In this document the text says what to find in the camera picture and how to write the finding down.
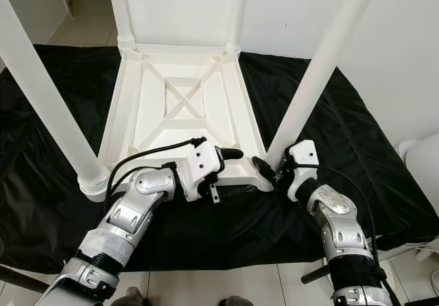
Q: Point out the grey robot left leg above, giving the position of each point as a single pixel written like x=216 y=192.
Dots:
x=130 y=298

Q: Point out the white floor fan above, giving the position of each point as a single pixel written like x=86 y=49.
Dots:
x=426 y=158

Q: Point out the black cloth table cover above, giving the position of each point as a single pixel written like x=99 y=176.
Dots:
x=370 y=182

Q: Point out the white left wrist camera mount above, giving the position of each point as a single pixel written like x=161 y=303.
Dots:
x=202 y=162

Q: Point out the grey robot leg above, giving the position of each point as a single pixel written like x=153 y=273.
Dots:
x=130 y=298
x=236 y=302

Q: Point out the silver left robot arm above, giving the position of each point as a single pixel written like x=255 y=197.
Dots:
x=130 y=213

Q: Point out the white plastic children table top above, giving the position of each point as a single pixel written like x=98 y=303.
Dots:
x=137 y=107

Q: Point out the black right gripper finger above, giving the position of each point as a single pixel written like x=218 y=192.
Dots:
x=262 y=166

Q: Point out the grey robot right leg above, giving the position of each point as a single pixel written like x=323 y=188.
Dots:
x=236 y=302

